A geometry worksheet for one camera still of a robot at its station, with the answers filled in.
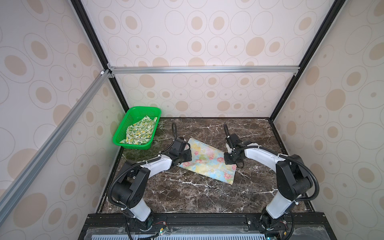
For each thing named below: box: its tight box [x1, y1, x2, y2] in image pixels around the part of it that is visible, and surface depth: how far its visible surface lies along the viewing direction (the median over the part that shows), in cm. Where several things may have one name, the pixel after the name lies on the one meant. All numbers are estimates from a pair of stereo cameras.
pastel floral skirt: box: [177, 138, 237, 185], surface depth 93 cm
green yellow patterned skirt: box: [119, 115, 158, 145], surface depth 108 cm
